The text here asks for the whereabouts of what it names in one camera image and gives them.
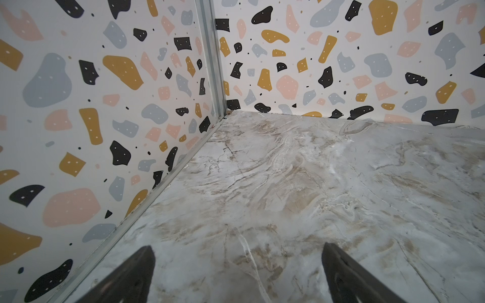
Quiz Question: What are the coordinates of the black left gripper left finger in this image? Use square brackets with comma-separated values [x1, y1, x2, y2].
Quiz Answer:
[77, 246, 155, 303]

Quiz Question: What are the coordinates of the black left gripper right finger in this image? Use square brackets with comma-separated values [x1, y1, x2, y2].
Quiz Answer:
[322, 242, 404, 302]

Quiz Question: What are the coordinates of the left wall corner aluminium post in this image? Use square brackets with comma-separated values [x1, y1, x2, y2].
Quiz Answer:
[195, 0, 227, 121]

